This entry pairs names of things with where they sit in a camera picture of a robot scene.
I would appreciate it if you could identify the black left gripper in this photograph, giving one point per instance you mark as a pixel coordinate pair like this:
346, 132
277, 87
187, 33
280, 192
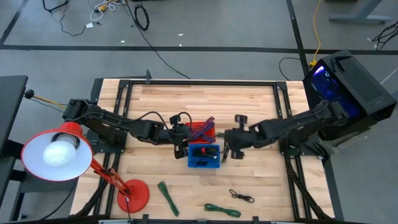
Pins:
179, 133

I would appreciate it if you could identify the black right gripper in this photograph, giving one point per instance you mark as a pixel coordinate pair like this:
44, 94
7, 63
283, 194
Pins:
239, 138

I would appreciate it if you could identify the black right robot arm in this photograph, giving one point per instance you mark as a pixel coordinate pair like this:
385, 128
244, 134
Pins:
295, 123

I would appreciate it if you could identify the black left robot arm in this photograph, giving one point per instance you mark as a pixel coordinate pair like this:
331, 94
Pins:
124, 124

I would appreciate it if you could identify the red plastic basket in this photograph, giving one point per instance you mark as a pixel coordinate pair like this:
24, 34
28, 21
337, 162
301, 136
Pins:
191, 125

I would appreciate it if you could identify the blue plastic basket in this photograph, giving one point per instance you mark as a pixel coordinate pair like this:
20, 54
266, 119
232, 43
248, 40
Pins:
213, 164

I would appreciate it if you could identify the red desk lamp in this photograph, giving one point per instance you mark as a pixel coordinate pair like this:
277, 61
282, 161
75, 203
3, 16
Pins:
136, 196

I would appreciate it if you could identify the white light bulb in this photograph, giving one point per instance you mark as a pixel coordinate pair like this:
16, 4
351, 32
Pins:
59, 154

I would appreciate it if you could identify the black computer tower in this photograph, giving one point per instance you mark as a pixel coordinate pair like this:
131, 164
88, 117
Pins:
357, 81

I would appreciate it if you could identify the wooden stick black knob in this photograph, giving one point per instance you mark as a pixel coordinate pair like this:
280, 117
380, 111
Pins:
29, 94

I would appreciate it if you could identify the grey desk leg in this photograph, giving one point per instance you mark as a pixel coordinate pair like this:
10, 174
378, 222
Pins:
357, 17

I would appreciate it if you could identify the black desk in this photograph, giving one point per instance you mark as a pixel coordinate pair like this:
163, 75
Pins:
11, 102

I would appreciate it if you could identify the black aluminium rig frame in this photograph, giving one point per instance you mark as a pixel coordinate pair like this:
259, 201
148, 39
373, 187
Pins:
202, 82

